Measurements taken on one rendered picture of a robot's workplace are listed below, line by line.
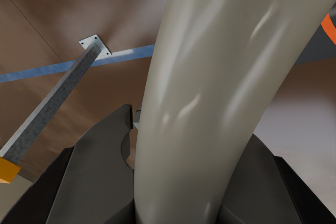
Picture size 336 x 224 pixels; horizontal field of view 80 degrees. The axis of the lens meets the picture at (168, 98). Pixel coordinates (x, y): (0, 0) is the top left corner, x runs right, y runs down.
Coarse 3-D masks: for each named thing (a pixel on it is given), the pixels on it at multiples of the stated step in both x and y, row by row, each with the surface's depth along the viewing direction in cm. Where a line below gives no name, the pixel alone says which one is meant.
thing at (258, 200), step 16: (256, 144) 10; (240, 160) 9; (256, 160) 9; (272, 160) 9; (240, 176) 8; (256, 176) 8; (272, 176) 8; (240, 192) 7; (256, 192) 7; (272, 192) 7; (288, 192) 7; (224, 208) 7; (240, 208) 7; (256, 208) 7; (272, 208) 7; (288, 208) 7
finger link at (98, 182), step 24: (120, 120) 11; (96, 144) 9; (120, 144) 9; (72, 168) 8; (96, 168) 8; (120, 168) 8; (72, 192) 7; (96, 192) 7; (120, 192) 7; (48, 216) 6; (72, 216) 6; (96, 216) 6; (120, 216) 7
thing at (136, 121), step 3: (141, 102) 83; (141, 105) 82; (138, 111) 80; (138, 114) 79; (135, 117) 78; (138, 117) 77; (135, 120) 77; (138, 120) 76; (135, 123) 76; (138, 123) 76; (135, 126) 78; (138, 126) 77
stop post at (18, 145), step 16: (96, 48) 160; (80, 64) 144; (64, 80) 131; (48, 96) 124; (64, 96) 129; (32, 112) 117; (48, 112) 118; (32, 128) 109; (16, 144) 101; (0, 160) 93; (16, 160) 100; (0, 176) 92
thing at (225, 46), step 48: (192, 0) 3; (240, 0) 3; (288, 0) 3; (192, 48) 4; (240, 48) 3; (288, 48) 3; (144, 96) 5; (192, 96) 4; (240, 96) 4; (144, 144) 5; (192, 144) 4; (240, 144) 4; (144, 192) 6; (192, 192) 5
